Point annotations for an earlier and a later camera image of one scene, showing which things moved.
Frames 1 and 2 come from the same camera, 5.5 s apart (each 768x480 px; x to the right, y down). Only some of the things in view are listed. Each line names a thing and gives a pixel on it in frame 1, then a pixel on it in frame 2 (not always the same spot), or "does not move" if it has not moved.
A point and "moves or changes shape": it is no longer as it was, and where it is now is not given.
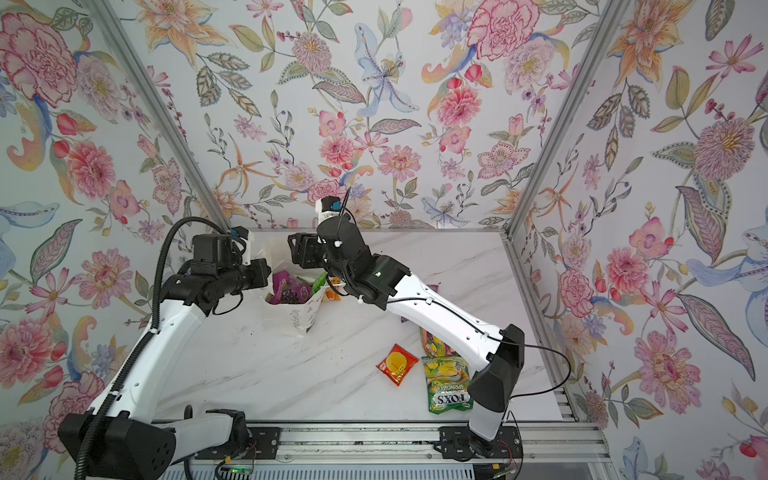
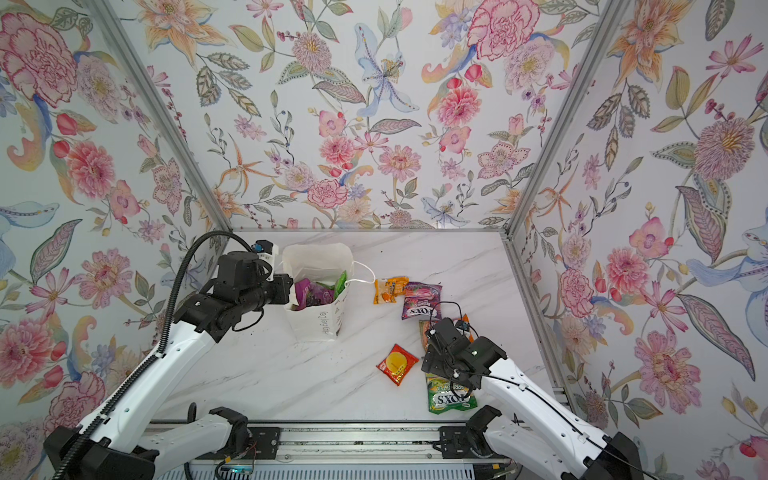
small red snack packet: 397,364 does not move
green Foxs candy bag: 448,383 does not move
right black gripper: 302,250 -> 437,361
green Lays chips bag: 319,283 -> 340,284
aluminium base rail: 405,443 does not move
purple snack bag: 289,290 moves or changes shape
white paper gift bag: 294,318 moves or changes shape
